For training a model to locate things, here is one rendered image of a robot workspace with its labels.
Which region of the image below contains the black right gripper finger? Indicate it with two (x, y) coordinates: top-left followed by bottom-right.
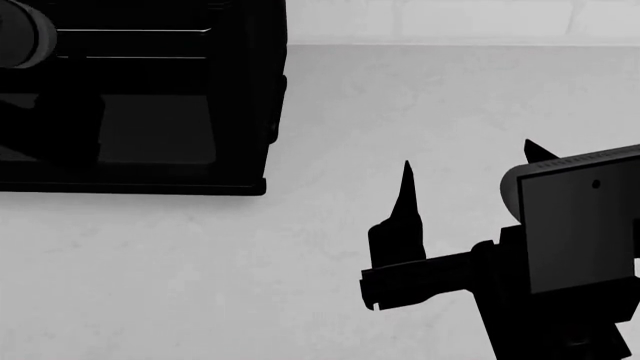
(523, 138), (560, 165)
(367, 159), (428, 270)

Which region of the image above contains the black glass oven door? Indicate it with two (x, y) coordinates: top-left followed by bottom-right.
(0, 93), (268, 198)

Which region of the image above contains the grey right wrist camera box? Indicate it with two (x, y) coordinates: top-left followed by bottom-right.
(499, 143), (640, 296)

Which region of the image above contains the metal oven rack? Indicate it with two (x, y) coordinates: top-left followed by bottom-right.
(55, 26), (213, 60)

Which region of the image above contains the black toaster oven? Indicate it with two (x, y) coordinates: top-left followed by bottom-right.
(0, 0), (290, 198)

